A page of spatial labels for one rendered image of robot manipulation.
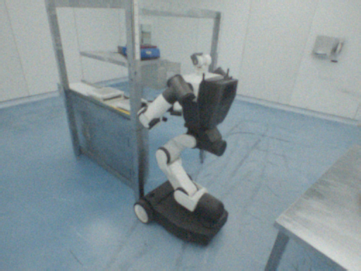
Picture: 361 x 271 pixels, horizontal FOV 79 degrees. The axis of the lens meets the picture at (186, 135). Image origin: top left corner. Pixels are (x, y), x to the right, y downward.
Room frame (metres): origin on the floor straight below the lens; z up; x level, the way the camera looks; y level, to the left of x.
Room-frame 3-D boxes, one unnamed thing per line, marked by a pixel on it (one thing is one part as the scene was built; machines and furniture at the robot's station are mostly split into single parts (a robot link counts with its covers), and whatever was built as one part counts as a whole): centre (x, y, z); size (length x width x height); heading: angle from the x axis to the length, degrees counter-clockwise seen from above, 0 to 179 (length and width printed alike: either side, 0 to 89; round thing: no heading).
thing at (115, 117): (2.05, 0.84, 0.75); 1.30 x 0.29 x 0.10; 53
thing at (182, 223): (1.37, -0.05, 0.19); 0.64 x 0.52 x 0.33; 53
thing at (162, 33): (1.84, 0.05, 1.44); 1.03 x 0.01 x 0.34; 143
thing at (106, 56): (1.81, 0.55, 1.22); 0.62 x 0.38 x 0.04; 53
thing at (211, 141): (1.31, -0.13, 0.82); 0.28 x 0.13 x 0.18; 53
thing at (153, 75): (1.79, 0.30, 1.11); 0.22 x 0.11 x 0.20; 53
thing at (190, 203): (1.35, -0.07, 0.28); 0.21 x 0.20 x 0.13; 53
